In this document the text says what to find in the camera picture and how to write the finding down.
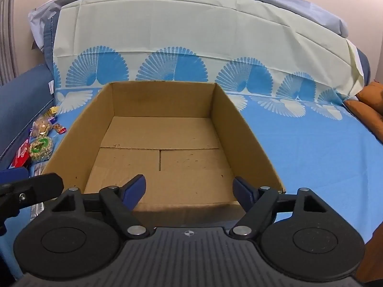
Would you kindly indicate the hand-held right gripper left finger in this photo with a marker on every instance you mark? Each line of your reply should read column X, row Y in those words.
column 134, row 187

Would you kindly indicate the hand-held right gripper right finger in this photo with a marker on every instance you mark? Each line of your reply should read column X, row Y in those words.
column 243, row 191

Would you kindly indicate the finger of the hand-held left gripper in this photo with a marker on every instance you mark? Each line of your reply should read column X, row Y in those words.
column 42, row 187

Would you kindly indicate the tall red snack packet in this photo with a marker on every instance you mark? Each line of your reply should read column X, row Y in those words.
column 20, row 155

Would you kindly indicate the cardboard box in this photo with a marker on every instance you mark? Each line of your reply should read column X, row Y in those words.
column 167, row 143

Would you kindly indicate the round cracker packet green label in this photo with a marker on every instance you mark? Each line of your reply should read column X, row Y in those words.
column 40, row 149

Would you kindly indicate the clear packet of nuts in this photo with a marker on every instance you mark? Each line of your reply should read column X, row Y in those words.
column 40, row 127

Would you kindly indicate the red-ended nut bar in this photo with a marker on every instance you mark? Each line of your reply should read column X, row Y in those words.
column 59, row 129

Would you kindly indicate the blue fan-print sheet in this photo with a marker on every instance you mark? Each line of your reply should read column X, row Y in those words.
column 299, row 155

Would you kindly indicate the purple snack packet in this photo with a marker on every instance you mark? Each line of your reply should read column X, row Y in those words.
column 54, row 120

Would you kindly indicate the gold snack packet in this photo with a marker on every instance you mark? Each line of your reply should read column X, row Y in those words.
column 52, row 111

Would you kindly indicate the orange pillow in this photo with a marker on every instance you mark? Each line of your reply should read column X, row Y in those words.
column 371, row 104

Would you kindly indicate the grey pleated curtain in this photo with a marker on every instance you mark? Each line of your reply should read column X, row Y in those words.
column 6, row 36

